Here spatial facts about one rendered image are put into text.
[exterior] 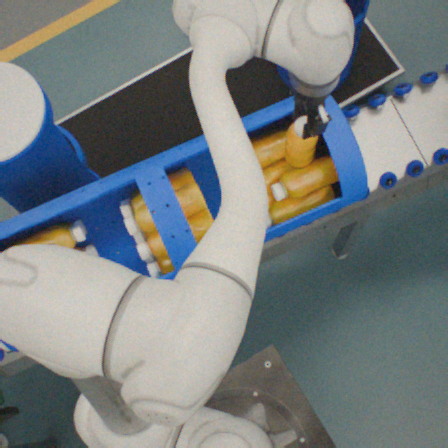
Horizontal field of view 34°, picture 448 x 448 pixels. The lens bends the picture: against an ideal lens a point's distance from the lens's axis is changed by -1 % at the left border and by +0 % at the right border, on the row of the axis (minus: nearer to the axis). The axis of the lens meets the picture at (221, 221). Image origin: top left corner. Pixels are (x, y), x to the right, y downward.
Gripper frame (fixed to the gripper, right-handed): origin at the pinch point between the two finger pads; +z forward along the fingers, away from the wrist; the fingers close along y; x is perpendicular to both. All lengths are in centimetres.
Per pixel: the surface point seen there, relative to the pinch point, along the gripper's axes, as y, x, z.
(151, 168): 7.9, 32.2, 11.9
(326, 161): -4.4, -4.7, 19.3
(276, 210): -8.9, 9.6, 24.8
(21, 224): 8, 63, 12
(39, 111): 40, 52, 29
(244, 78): 66, -15, 118
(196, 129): 54, 10, 118
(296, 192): -7.9, 4.4, 20.5
